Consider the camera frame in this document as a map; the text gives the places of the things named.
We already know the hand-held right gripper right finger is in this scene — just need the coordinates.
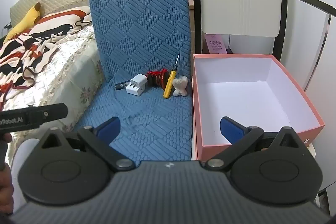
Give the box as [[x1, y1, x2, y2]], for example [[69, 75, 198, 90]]
[[205, 116, 306, 172]]

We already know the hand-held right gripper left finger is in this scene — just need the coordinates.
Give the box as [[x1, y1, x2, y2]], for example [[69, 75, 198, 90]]
[[39, 116, 135, 172]]

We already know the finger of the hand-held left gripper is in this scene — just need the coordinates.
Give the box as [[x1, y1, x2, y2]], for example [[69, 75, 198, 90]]
[[35, 103, 69, 128]]

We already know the pink cardboard box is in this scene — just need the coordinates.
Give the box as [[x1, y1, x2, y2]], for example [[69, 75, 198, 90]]
[[192, 54, 325, 161]]

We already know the white cylinder block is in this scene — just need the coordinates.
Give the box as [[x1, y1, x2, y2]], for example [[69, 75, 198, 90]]
[[126, 74, 149, 95]]

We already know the white fuzzy sock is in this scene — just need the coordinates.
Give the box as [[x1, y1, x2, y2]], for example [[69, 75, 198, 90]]
[[172, 76, 189, 97]]

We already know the yellow screwdriver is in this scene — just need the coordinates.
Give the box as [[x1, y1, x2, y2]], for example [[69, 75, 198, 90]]
[[163, 53, 181, 99]]

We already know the person's left hand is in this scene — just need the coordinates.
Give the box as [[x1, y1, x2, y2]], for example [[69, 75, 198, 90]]
[[0, 133, 13, 214]]

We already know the black battery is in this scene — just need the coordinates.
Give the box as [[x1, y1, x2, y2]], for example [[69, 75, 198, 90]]
[[115, 80, 132, 90]]

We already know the floral bed quilt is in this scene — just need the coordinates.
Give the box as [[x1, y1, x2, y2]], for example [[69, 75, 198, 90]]
[[0, 27, 105, 161]]

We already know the red and black spring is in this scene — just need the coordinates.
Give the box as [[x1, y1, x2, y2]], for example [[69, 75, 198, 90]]
[[146, 69, 170, 88]]

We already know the striped blanket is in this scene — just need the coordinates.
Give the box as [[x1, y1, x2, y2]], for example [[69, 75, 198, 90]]
[[0, 6, 92, 109]]

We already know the pink carton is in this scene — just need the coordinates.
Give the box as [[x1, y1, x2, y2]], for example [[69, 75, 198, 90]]
[[203, 34, 227, 55]]

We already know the yellow plush toy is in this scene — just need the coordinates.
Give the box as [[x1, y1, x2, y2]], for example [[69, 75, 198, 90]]
[[3, 2, 42, 43]]

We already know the blue quilted chair cover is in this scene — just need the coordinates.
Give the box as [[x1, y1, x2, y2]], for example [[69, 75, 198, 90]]
[[76, 0, 195, 161]]

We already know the black chair frame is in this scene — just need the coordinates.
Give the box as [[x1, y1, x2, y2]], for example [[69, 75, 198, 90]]
[[189, 0, 336, 56]]

